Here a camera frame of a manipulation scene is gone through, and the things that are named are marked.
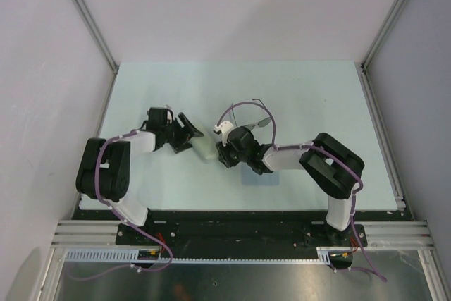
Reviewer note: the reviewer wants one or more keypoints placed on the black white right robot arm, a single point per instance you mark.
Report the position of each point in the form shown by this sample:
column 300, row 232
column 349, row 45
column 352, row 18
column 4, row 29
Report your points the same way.
column 332, row 166

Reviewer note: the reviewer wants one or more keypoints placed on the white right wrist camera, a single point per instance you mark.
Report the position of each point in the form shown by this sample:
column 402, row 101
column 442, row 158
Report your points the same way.
column 223, row 128

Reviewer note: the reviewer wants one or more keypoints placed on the aluminium post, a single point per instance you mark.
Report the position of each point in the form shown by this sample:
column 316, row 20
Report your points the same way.
column 98, row 38
column 388, row 24

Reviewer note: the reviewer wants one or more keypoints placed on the right rear aluminium post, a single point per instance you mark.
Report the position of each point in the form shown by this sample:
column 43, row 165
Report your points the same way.
column 388, row 24

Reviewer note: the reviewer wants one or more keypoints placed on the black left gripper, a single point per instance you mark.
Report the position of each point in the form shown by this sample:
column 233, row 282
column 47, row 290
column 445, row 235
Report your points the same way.
column 184, row 133

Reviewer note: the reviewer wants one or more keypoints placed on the black gold aviator sunglasses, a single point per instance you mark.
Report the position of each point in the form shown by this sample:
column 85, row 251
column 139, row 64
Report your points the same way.
column 256, row 118

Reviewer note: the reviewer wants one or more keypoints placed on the left rear aluminium post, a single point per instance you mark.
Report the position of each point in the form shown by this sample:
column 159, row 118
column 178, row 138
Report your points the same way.
column 98, row 38

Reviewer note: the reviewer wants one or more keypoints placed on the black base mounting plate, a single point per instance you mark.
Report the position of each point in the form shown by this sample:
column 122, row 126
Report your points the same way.
column 247, row 250

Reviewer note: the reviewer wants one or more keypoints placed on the aluminium front frame rail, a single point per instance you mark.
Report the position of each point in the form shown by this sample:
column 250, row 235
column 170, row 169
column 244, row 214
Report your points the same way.
column 373, row 234

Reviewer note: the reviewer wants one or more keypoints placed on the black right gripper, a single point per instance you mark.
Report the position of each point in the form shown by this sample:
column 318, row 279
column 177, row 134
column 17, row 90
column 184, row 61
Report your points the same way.
column 224, row 156

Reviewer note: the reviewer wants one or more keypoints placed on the pale green glasses case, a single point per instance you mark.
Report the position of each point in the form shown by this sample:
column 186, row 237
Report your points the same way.
column 205, row 148

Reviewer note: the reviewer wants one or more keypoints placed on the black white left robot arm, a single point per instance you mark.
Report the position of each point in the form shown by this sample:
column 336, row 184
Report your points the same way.
column 105, row 168

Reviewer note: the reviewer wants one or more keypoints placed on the blue square cleaning cloth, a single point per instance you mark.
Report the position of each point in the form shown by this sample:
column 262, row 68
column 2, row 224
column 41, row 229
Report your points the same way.
column 250, row 178

